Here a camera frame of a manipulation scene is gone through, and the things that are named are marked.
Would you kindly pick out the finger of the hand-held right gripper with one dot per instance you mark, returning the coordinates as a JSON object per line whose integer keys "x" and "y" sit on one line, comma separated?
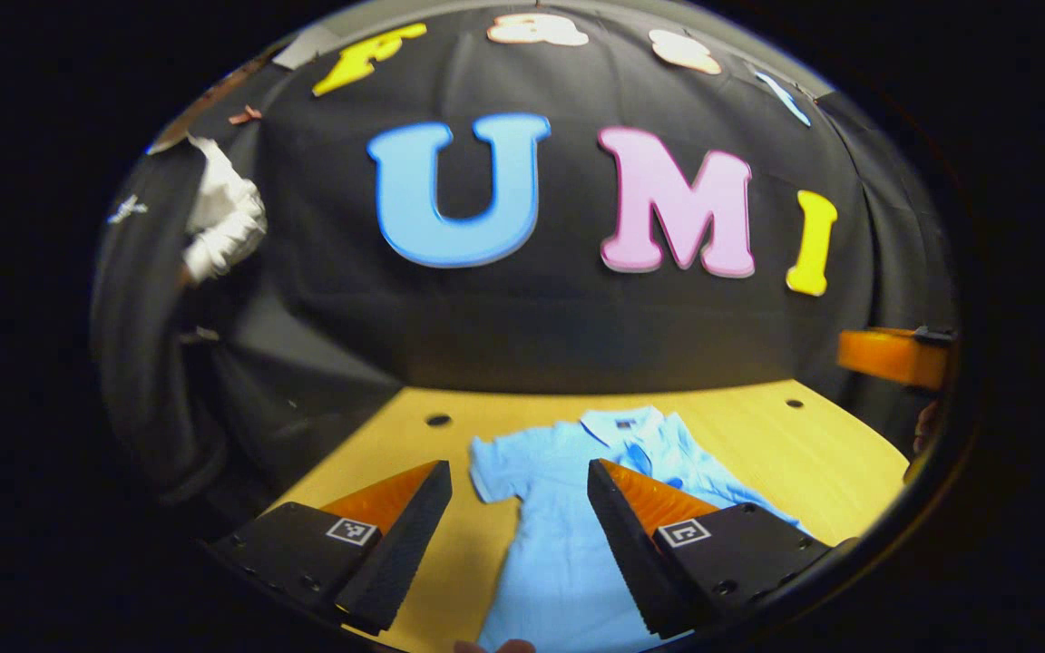
{"x": 885, "y": 355}

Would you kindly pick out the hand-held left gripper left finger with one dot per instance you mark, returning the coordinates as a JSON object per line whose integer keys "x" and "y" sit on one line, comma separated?
{"x": 405, "y": 553}

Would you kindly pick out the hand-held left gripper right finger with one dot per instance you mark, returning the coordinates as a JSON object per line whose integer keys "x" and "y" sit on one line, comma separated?
{"x": 627, "y": 553}

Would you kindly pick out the light blue T-shirt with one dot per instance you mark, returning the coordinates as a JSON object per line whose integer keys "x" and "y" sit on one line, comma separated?
{"x": 559, "y": 553}

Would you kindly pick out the black backdrop cloth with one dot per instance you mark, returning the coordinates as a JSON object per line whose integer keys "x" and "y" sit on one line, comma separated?
{"x": 559, "y": 326}

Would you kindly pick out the red clip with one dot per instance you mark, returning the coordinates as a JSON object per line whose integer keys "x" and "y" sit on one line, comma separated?
{"x": 246, "y": 115}

